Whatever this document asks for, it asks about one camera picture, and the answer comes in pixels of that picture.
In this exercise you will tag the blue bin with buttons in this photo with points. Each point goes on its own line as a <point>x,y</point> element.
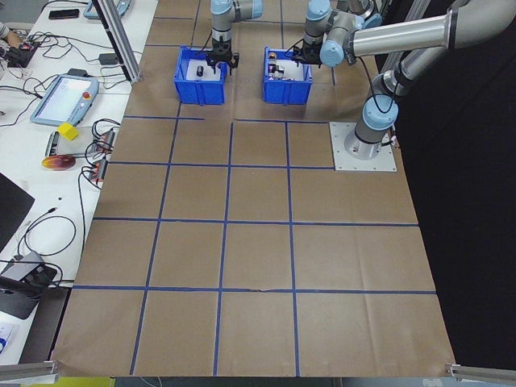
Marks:
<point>286,92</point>

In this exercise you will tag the blue bin with capacitors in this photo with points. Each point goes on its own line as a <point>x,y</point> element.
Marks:
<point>199,92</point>

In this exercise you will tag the small silver device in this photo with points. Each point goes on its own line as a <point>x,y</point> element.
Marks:
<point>52,144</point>

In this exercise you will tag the yellow mushroom push button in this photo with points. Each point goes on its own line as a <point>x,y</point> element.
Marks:
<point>273,54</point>

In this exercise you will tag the bystander hand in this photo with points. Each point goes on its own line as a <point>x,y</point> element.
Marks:
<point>12,37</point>

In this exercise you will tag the teach pendant with screen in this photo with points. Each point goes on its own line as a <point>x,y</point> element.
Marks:
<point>60,101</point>

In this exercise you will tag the black power adapter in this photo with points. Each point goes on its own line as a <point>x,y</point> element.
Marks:
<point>109,59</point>

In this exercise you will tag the tall aluminium frame post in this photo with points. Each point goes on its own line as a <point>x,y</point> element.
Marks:
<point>121,48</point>

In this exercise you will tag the red yellow mango toy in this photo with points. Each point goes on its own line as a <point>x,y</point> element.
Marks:
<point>58,162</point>

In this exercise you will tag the grey power adapter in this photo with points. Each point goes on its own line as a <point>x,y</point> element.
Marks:
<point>78,73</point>

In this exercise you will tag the black smartphone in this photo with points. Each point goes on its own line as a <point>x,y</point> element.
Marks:
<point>64,14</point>

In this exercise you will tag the aluminium extrusion rail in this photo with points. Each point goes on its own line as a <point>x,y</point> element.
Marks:
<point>28,371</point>
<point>479,371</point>

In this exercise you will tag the forearm in striped sleeve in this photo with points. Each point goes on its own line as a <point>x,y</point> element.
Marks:
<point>2,29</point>

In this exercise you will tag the grey docking hub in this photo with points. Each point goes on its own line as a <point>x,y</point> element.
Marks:
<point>24,270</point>

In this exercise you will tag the white desk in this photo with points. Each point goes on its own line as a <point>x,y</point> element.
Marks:
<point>24,153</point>

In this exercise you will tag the black cylindrical capacitor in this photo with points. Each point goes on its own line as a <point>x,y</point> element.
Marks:
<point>200,71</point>

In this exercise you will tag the white contact block switch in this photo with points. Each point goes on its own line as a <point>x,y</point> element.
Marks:
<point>279,69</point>

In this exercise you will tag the grey computer box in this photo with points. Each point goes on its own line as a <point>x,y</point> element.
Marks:
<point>14,306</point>

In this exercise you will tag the white box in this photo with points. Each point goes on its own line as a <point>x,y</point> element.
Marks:
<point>8,338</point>

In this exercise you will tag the black laptop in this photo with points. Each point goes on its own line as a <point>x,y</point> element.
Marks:
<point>12,209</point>

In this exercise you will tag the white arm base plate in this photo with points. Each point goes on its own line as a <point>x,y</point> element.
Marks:
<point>342,161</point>

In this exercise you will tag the black frame cover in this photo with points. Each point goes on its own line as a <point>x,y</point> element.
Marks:
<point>463,201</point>

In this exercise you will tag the yellow cube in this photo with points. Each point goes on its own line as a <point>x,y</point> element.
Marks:
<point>67,131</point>

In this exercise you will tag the black red USB adapter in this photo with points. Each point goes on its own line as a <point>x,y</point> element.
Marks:
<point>104,140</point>
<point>97,172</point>

